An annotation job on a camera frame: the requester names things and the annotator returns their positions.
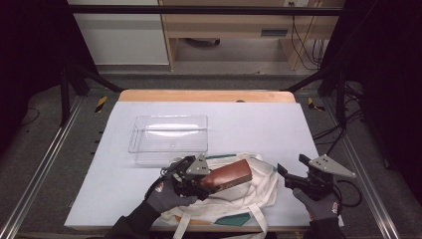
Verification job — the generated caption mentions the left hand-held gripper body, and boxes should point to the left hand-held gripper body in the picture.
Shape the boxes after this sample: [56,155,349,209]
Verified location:
[160,153,211,197]

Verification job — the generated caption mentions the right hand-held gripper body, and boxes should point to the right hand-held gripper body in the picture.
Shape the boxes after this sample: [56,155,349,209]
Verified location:
[284,153,357,202]

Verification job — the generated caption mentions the white canvas tote bag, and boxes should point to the white canvas tote bag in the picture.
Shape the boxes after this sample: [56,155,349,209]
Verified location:
[160,151,281,239]

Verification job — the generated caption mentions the brown rectangular box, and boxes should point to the brown rectangular box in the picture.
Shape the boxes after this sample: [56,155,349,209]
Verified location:
[198,158,254,195]

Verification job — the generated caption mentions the clear plastic container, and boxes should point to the clear plastic container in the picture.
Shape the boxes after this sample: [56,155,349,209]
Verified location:
[127,114,209,167]

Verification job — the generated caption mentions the person's right hand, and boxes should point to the person's right hand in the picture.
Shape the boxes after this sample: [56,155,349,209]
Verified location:
[292,187,342,222]

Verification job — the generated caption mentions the person's left hand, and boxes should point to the person's left hand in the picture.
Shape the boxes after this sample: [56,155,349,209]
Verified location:
[145,178,199,214]

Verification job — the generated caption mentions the white table cover sheet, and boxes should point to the white table cover sheet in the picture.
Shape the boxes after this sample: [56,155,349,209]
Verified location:
[64,101,344,231]

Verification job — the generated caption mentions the yellow black floor tape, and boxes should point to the yellow black floor tape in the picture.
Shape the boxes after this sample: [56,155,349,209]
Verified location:
[307,96,326,113]
[94,95,109,115]

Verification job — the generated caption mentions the wooden table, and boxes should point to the wooden table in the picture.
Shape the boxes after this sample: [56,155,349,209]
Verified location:
[117,89,297,104]

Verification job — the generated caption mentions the black metal stand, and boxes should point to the black metal stand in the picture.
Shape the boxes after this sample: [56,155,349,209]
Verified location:
[59,64,124,127]
[282,64,350,127]

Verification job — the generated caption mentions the dark curtain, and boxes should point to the dark curtain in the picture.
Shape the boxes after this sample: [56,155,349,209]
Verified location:
[318,0,422,197]
[0,0,100,157]

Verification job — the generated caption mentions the light wooden desk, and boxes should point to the light wooden desk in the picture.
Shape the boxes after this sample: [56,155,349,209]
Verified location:
[158,0,346,72]

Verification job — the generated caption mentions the white cabinet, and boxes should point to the white cabinet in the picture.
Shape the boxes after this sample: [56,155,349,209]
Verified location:
[67,0,170,67]

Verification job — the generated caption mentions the black horizontal bar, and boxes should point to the black horizontal bar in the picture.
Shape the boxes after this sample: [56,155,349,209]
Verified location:
[66,4,346,16]

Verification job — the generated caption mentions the black floor cables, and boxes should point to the black floor cables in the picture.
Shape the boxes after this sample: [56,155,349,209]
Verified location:
[312,83,366,157]

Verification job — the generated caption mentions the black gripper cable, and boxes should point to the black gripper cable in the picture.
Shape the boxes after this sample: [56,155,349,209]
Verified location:
[332,178,363,209]

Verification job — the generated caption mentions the aluminium floor rail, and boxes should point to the aluminium floor rail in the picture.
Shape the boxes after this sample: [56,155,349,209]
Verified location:
[322,98,401,239]
[0,96,85,239]

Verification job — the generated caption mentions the bundle of black cables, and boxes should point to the bundle of black cables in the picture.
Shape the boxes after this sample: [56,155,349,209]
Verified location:
[312,38,328,70]

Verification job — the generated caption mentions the black hanging cable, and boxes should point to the black hanging cable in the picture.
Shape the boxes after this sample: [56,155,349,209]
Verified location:
[291,1,320,71]

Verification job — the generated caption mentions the thin black floor cable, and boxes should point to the thin black floor cable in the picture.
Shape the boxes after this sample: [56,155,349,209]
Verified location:
[20,107,41,127]

